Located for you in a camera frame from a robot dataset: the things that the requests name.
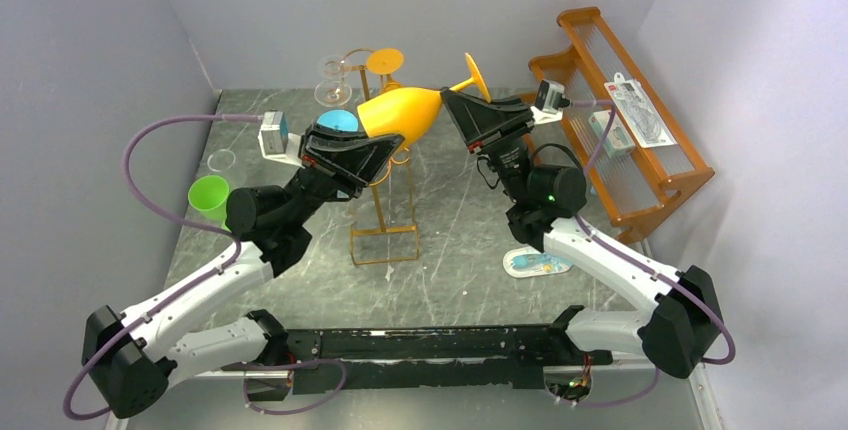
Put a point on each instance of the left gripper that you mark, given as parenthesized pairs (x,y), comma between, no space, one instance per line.
(357,161)

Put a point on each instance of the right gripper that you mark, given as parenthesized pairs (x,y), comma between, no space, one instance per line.
(499,137)

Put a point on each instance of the blue plastic goblet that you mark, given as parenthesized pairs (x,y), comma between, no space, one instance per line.
(339,120)

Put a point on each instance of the clear wine glass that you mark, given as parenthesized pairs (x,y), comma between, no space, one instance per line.
(333,67)
(333,93)

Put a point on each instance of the orange plastic goblet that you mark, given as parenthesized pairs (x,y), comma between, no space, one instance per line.
(383,63)
(408,111)

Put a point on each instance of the orange plastic goblet front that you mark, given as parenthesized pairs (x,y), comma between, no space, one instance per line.
(383,63)

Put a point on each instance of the green plastic goblet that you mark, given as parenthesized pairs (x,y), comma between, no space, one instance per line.
(208,195)

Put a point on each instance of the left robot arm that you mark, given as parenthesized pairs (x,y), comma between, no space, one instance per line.
(135,355)

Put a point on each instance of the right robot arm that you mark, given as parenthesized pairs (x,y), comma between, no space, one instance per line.
(676,315)

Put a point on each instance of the small teal box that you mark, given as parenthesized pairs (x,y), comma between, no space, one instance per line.
(617,141)

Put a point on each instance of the white blister package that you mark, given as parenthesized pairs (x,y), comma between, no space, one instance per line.
(638,111)

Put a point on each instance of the orange wooden shelf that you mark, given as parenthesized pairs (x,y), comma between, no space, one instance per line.
(643,166)

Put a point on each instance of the toothbrush blister pack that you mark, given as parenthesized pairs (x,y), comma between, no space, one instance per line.
(526,262)

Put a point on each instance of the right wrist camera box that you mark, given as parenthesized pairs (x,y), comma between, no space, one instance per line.
(549,103)

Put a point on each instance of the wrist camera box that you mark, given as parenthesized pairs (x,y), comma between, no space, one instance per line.
(273,136)
(549,103)

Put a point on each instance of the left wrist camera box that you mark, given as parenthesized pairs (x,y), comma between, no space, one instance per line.
(273,136)

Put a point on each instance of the gold wire wine glass rack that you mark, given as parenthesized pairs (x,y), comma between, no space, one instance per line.
(371,84)

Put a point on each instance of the clear glass by wall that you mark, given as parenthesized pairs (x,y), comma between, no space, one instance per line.
(221,161)

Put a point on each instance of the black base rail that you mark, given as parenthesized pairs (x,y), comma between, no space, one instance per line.
(356,359)

